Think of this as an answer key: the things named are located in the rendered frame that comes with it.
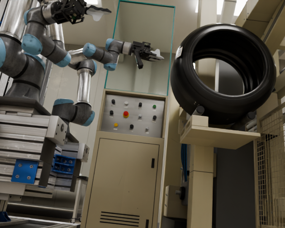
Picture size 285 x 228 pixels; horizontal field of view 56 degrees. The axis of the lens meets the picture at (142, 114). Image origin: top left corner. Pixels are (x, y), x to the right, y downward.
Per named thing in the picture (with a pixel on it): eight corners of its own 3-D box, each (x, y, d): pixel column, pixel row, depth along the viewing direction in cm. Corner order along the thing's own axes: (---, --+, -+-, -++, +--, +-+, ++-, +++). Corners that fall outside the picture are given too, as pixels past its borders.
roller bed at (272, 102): (245, 139, 193) (244, 101, 203) (265, 141, 193) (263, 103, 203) (257, 132, 175) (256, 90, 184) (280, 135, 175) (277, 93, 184)
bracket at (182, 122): (178, 134, 180) (178, 120, 183) (236, 140, 180) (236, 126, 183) (178, 132, 177) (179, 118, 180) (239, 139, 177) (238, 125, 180)
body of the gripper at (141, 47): (152, 43, 163) (132, 39, 164) (149, 55, 161) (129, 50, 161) (151, 49, 171) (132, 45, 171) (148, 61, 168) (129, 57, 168)
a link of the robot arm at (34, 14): (34, 35, 113) (39, 18, 115) (54, 30, 108) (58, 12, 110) (19, 23, 106) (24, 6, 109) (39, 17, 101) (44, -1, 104)
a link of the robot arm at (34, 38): (51, 58, 107) (57, 35, 111) (29, 43, 98) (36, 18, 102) (37, 61, 111) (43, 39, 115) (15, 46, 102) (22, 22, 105)
